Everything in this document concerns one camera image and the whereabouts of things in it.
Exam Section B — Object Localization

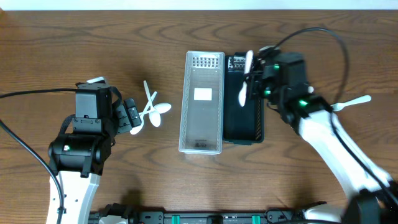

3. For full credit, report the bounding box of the white spoon bowl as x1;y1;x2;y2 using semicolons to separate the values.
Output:
139;103;172;118
130;91;157;135

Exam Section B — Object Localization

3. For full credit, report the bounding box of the white plastic spoon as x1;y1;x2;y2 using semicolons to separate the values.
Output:
238;50;254;107

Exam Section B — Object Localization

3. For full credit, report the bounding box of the white plastic fork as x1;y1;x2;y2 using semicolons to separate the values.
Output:
331;95;372;111

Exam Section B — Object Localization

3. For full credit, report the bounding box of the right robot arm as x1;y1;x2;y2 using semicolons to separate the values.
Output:
238;46;397;223

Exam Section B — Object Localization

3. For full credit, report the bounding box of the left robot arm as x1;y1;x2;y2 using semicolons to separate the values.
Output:
47;83;140;223

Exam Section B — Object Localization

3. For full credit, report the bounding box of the black plastic mesh basket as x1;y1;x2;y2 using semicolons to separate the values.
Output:
223;52;265;145

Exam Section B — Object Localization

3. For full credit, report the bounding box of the clear plastic mesh basket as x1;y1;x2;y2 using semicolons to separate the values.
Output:
178;51;224;155

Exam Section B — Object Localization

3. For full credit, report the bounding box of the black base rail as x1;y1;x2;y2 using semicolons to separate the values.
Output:
88;203;343;224

